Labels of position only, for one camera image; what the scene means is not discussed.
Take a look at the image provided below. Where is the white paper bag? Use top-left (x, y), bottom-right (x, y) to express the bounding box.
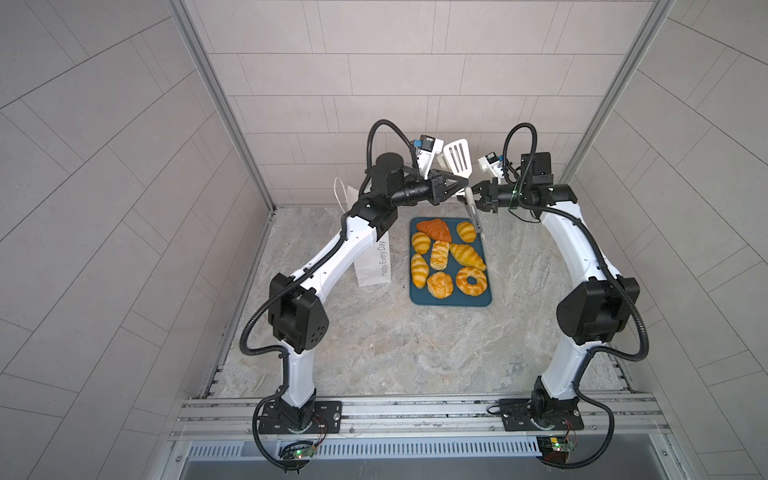
top-left (333, 177), bottom-right (392, 287)

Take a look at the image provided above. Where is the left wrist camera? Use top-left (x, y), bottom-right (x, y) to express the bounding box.
top-left (413, 135), bottom-right (444, 179)

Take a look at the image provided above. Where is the right circuit board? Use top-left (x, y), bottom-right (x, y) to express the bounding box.
top-left (536, 436), bottom-right (576, 465)

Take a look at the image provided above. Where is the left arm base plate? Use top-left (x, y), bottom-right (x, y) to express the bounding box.
top-left (257, 399), bottom-right (343, 435)

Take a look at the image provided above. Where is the round scored bun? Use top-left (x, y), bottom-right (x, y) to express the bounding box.
top-left (426, 271), bottom-right (454, 300)

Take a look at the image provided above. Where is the aluminium rail frame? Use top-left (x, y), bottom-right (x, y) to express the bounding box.
top-left (151, 390), bottom-right (694, 479)

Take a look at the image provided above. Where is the blue rectangular tray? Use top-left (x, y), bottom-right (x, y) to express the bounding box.
top-left (409, 217), bottom-right (493, 308)

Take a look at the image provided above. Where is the left circuit board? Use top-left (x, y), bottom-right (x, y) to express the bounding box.
top-left (279, 440), bottom-right (318, 461)

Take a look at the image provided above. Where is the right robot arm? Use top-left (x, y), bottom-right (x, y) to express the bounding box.
top-left (472, 122), bottom-right (649, 429)

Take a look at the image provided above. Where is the braided pastry bread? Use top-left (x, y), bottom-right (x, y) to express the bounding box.
top-left (430, 240), bottom-right (451, 271)

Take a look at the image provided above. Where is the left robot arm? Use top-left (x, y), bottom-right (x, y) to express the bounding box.
top-left (239, 135), bottom-right (468, 431)

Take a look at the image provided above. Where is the small striped bun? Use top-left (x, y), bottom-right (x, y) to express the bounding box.
top-left (456, 221), bottom-right (477, 244)
top-left (411, 231), bottom-right (432, 255)

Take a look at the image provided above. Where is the ring shaped donut bread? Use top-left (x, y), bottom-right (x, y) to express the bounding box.
top-left (455, 266), bottom-right (488, 297)

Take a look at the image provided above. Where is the striped bun lower left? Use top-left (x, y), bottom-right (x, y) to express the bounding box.
top-left (410, 253), bottom-right (430, 289)

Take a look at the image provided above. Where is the long striped croissant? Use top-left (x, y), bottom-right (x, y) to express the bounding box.
top-left (449, 243), bottom-right (487, 272)

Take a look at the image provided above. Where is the circuit board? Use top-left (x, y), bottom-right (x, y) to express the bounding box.
top-left (536, 436), bottom-right (576, 465)
top-left (279, 440), bottom-right (318, 461)

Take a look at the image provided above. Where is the reddish brown croissant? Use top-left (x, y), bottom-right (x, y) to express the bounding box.
top-left (416, 218), bottom-right (453, 243)

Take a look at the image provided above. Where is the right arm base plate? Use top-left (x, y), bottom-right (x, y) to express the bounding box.
top-left (497, 398), bottom-right (584, 432)

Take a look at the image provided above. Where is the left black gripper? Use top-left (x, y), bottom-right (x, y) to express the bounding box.
top-left (381, 171), bottom-right (462, 212)

